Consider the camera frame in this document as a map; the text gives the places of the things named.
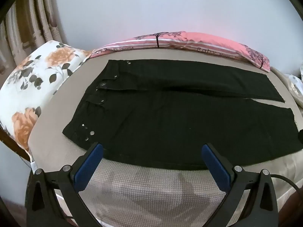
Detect black cable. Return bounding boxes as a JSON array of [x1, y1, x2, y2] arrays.
[[270, 174, 303, 192]]

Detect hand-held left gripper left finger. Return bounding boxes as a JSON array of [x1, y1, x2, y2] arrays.
[[26, 142, 105, 227]]

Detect pink striped pillow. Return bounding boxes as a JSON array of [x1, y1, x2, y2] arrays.
[[91, 31, 271, 72]]

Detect beige patterned curtain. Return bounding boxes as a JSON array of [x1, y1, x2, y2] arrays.
[[0, 0, 68, 75]]

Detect white crumpled cloth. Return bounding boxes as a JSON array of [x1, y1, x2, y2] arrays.
[[283, 65, 303, 116]]

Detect white floral pillow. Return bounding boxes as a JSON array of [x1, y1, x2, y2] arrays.
[[0, 40, 93, 156]]

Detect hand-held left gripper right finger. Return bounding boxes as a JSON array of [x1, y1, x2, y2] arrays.
[[201, 143, 278, 227]]

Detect black pants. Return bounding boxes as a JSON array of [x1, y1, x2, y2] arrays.
[[62, 60, 303, 171]]

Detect dark wooden bed frame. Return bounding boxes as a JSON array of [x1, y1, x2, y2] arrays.
[[0, 126, 32, 163]]

